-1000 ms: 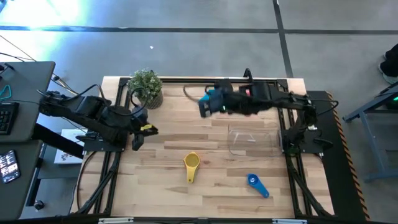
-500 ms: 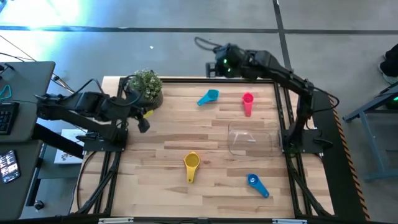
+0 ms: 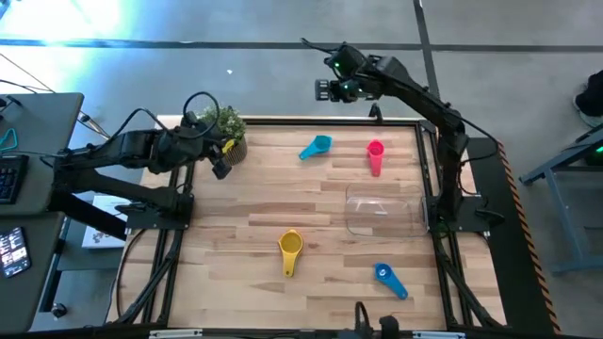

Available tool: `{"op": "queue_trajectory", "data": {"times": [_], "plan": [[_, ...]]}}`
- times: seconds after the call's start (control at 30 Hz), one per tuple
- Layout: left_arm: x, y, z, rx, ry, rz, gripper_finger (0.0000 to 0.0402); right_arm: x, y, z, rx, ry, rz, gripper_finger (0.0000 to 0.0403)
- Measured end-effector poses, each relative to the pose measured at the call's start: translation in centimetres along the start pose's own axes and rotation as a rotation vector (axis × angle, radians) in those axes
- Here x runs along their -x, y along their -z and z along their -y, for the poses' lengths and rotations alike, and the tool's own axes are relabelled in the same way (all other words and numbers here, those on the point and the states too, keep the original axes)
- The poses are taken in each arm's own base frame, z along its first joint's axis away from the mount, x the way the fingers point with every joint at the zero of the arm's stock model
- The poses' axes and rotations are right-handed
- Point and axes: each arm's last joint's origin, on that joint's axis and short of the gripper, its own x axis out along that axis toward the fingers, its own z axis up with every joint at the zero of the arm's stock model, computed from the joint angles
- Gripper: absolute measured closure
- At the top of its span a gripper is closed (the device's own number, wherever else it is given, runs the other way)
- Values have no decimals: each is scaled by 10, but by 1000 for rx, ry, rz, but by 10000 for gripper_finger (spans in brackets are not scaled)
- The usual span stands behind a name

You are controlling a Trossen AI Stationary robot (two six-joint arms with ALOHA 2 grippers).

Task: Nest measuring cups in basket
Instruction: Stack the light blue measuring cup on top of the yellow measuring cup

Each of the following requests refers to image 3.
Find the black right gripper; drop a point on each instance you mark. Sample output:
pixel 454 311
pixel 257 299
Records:
pixel 355 89

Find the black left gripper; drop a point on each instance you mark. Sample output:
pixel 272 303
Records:
pixel 205 143

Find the teal plastic measuring cup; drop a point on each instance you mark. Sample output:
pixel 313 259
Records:
pixel 320 143

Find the pink plastic measuring cup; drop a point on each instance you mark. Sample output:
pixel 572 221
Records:
pixel 375 162

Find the yellow plastic measuring cup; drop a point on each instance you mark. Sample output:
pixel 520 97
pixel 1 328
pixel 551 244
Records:
pixel 290 246

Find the blue plastic measuring cup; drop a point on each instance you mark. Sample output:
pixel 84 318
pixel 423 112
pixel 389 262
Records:
pixel 396 285

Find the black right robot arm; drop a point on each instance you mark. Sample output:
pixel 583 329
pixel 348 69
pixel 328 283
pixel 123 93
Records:
pixel 424 101

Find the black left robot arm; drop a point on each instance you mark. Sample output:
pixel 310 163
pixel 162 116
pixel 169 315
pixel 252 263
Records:
pixel 118 146

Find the clear plastic basket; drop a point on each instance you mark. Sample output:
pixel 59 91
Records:
pixel 386 209

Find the green plant in ribbed pot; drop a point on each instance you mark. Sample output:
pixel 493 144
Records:
pixel 231 124

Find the white booklet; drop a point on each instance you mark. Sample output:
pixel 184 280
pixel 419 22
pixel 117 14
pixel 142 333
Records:
pixel 101 235

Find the grey side desk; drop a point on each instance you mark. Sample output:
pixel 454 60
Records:
pixel 42 122

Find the black keyboard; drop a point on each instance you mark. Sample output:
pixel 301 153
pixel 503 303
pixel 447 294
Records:
pixel 11 179

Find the teal clip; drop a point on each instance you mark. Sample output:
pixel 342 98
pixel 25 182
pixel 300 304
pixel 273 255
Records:
pixel 10 135

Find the black round knob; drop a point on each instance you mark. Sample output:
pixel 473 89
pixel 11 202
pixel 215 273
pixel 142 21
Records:
pixel 59 311

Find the black smartphone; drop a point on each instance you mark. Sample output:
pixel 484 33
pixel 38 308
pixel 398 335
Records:
pixel 13 252

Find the blue-grey metal stand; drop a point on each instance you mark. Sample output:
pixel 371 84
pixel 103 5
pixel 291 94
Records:
pixel 553 198

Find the person's shoe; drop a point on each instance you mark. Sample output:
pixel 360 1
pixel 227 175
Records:
pixel 591 101

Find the black mat with hazard stripe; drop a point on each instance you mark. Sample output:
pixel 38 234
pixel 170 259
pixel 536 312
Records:
pixel 513 282

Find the black box with green light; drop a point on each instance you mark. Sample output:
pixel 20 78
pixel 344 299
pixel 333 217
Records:
pixel 597 157

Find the black aluminium table frame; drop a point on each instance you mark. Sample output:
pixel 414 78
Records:
pixel 330 121

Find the white frame bracket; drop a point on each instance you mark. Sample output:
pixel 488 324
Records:
pixel 438 334
pixel 175 334

